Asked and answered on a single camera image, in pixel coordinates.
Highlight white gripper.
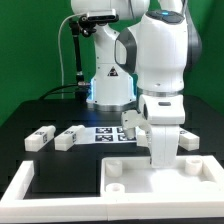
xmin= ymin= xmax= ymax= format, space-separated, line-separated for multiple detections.
xmin=120 ymin=109 xmax=183 ymax=169

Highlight white desk top tray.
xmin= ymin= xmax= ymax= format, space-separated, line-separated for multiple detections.
xmin=100 ymin=156 xmax=224 ymax=201

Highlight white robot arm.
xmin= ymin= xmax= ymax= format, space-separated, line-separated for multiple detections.
xmin=71 ymin=0 xmax=201 ymax=168

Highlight white fiducial marker sheet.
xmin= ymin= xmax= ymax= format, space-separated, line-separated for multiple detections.
xmin=76 ymin=126 xmax=136 ymax=144

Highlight black cables on table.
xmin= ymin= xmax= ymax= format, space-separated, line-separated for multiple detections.
xmin=39 ymin=83 xmax=91 ymax=101

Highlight grey camera on stand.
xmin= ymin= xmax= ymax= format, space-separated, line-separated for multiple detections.
xmin=81 ymin=9 xmax=118 ymax=23

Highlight black camera stand pole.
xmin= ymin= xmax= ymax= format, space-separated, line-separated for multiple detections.
xmin=69 ymin=19 xmax=90 ymax=103

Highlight white camera cable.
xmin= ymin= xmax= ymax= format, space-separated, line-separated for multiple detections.
xmin=57 ymin=12 xmax=88 ymax=100

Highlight white U-shaped obstacle frame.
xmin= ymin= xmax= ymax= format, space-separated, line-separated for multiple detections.
xmin=0 ymin=161 xmax=224 ymax=224

